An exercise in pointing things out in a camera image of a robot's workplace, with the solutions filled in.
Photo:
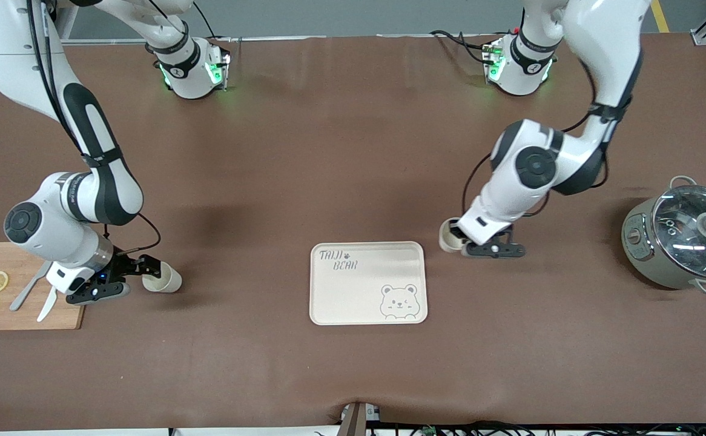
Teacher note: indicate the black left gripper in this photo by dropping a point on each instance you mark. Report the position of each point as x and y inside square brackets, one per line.
[456, 232]

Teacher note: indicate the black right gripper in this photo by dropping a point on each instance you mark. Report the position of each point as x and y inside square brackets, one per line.
[122, 264]

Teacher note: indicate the white IKEA cup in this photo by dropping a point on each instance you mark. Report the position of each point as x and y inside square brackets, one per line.
[448, 239]
[170, 281]

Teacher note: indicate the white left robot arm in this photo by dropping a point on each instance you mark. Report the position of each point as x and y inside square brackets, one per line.
[601, 48]

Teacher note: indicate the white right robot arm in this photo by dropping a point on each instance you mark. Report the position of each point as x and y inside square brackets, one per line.
[44, 230]

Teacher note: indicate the cream bear print tray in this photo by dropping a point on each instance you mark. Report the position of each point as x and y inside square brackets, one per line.
[365, 284]

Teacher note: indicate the white plastic knife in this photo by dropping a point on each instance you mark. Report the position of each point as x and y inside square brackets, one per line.
[44, 312]

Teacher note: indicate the grey plastic knife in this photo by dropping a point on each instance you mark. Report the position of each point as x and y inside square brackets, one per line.
[23, 298]

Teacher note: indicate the sage green cooking pot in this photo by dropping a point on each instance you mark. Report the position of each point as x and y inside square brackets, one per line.
[649, 266]

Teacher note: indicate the brown table cover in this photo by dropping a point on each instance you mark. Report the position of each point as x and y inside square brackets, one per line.
[329, 151]

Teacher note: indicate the glass pot lid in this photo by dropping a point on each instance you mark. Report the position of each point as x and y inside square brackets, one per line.
[680, 242]

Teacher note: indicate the grey table edge bracket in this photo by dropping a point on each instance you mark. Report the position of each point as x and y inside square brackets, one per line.
[356, 421]

